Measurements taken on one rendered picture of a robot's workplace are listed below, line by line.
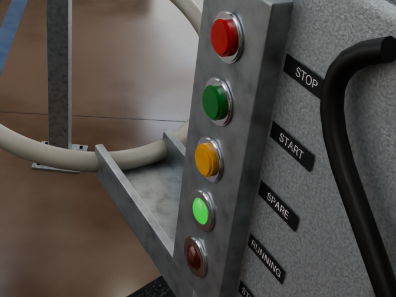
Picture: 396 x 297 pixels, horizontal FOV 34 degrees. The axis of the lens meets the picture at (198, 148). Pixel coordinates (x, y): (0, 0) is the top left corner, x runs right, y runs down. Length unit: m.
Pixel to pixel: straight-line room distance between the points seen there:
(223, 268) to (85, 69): 3.05
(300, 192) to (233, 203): 0.06
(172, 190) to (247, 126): 0.50
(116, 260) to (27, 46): 1.74
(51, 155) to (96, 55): 2.77
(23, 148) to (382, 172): 0.65
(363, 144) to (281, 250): 0.13
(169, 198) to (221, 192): 0.43
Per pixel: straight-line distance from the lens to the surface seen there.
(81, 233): 2.47
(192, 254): 0.56
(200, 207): 0.53
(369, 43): 0.36
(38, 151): 0.95
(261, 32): 0.42
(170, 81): 3.49
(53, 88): 2.63
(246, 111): 0.45
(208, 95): 0.48
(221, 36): 0.45
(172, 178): 0.97
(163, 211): 0.91
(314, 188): 0.43
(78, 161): 0.95
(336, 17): 0.39
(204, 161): 0.50
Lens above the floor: 1.64
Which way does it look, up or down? 34 degrees down
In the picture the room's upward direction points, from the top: 8 degrees clockwise
